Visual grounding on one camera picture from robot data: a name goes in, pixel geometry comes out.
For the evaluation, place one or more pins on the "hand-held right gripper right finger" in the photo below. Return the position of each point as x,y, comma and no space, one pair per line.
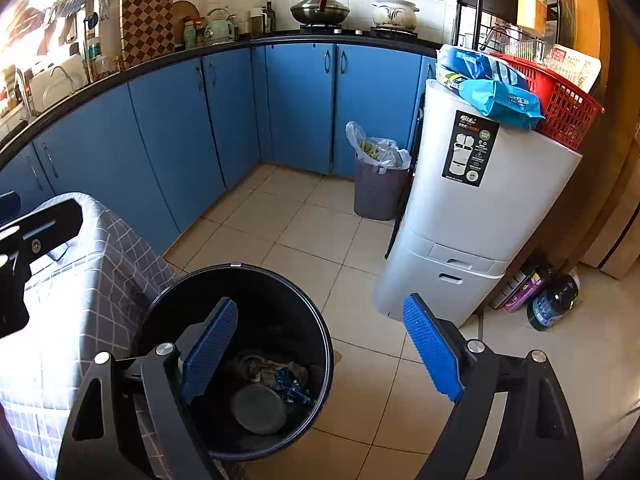
432,345

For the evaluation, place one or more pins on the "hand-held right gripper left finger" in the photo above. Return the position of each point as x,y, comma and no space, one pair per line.
210,345

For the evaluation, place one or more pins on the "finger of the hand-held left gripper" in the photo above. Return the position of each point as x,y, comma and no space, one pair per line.
45,225
7,206

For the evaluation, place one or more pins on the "black trash bin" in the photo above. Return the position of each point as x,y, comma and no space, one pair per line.
280,305

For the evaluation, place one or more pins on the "blue foil wrapper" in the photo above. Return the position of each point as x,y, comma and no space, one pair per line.
290,385

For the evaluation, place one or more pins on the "grey checked tablecloth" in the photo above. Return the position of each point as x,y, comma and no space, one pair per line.
75,335

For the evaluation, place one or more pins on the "purple bottle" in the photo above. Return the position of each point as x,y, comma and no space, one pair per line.
522,287

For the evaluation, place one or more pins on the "steel kitchen faucet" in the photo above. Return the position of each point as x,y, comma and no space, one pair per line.
22,91

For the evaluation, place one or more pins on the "dark round bottle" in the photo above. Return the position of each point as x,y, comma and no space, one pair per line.
552,302

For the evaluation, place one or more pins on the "blue kitchen cabinets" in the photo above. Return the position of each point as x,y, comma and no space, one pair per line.
150,150

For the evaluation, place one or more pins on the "white tall stacked bin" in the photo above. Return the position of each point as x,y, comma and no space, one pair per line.
475,220

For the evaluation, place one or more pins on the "grey waste basket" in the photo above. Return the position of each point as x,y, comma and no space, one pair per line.
380,190

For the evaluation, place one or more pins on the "clear plastic bin liner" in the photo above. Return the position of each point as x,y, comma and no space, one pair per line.
370,150

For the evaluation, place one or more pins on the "checkered wooden cutting board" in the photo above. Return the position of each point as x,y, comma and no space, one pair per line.
147,25

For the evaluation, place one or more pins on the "green canister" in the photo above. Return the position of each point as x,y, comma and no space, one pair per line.
189,35

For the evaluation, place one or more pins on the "round wooden board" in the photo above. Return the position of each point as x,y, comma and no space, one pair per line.
185,10

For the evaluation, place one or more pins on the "pale green kettle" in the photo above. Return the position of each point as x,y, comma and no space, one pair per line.
220,25

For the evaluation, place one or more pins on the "red plastic basket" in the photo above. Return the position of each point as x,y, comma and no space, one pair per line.
565,105

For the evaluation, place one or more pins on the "blue and white packet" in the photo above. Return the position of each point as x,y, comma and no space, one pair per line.
475,65

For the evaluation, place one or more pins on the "dark glass bottle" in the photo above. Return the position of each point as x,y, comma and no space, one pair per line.
270,16

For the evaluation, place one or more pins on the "white printed packet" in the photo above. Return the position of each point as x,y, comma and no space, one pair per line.
580,67

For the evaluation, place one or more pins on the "white floral pot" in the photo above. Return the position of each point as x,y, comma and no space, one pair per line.
395,14

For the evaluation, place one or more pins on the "black metal rack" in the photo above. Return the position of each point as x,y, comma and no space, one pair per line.
505,5

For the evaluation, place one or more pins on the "steel wok with lid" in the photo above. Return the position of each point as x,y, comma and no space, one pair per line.
320,10

